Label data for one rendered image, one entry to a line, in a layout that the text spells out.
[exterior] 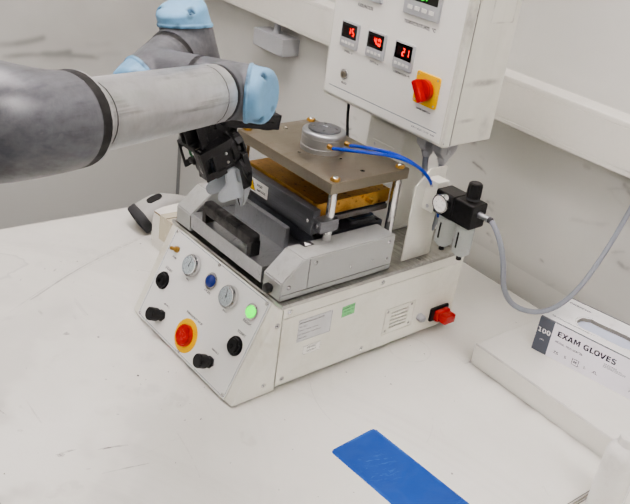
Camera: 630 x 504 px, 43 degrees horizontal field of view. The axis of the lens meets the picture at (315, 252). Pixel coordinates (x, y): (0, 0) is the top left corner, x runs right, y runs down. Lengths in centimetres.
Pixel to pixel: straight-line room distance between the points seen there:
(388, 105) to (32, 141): 87
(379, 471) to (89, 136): 74
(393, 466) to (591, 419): 36
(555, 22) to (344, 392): 85
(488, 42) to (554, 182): 45
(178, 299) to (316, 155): 36
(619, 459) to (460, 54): 67
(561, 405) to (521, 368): 11
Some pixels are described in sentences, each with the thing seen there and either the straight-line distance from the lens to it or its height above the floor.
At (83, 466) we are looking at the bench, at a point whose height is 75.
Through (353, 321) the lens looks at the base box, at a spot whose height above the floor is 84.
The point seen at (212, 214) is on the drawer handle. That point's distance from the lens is 140.
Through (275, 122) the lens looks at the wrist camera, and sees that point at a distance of 131.
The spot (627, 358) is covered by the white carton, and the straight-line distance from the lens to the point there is 151.
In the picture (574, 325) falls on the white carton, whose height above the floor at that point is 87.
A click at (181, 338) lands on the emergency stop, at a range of 144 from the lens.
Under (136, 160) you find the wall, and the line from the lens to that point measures 297.
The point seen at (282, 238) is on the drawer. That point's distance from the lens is 137.
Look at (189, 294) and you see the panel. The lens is 145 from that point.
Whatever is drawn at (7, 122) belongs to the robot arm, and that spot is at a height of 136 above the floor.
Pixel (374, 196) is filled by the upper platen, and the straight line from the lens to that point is 143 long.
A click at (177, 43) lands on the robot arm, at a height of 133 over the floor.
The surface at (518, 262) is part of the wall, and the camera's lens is 186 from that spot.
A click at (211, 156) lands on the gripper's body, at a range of 125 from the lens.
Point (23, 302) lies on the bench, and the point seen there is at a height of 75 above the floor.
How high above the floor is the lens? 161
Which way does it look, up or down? 28 degrees down
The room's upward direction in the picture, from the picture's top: 8 degrees clockwise
